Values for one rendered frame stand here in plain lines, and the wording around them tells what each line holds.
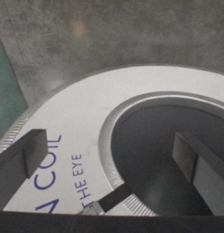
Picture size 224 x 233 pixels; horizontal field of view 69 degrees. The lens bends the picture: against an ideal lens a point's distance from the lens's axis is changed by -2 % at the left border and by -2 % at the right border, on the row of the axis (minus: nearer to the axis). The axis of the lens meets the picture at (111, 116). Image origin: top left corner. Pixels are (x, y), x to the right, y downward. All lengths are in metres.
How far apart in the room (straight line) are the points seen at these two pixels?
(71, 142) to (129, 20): 0.85
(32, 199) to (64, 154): 0.14
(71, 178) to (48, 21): 1.05
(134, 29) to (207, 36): 0.45
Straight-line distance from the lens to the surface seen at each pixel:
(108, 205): 0.41
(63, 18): 1.24
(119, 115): 0.60
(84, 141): 0.52
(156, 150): 0.98
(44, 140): 0.16
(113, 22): 1.17
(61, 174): 0.46
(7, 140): 0.61
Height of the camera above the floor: 1.14
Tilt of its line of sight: 49 degrees down
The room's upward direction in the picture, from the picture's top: 168 degrees counter-clockwise
